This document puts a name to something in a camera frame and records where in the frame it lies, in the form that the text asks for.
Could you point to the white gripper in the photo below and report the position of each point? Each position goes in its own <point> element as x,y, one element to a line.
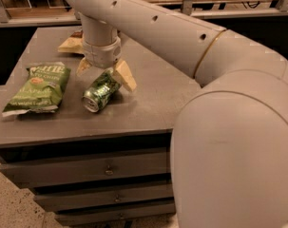
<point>102,55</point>

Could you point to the green soda can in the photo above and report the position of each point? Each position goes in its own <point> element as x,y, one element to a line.
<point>98,94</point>

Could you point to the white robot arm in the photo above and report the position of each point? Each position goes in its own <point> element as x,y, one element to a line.
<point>229,146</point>

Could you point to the brown chips bag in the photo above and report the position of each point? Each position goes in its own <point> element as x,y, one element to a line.
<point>73,44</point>

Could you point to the green Kettle chips bag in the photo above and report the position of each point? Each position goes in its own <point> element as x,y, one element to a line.
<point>42,92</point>

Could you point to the grey drawer cabinet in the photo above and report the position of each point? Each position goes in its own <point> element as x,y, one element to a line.
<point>139,120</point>

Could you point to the top grey drawer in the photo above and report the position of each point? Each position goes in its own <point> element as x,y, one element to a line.
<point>96,167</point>

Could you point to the grey drawer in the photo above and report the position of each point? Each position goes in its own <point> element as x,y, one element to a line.
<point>104,196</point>
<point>96,167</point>
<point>128,212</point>

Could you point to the middle grey drawer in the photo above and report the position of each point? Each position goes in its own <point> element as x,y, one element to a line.
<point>104,196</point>

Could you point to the bottom grey drawer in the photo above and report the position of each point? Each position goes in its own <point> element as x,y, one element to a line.
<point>128,212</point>

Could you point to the metal railing frame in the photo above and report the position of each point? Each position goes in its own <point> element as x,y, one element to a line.
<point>22,13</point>

